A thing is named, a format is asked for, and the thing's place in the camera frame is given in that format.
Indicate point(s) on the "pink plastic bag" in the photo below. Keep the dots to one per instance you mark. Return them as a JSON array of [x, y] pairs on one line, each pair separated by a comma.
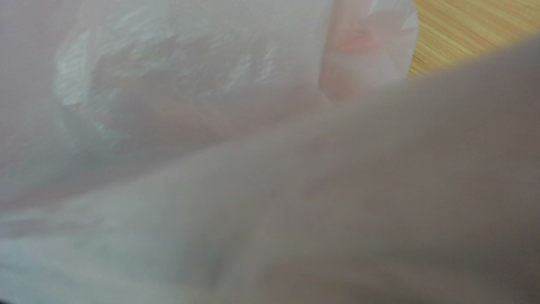
[[260, 152]]

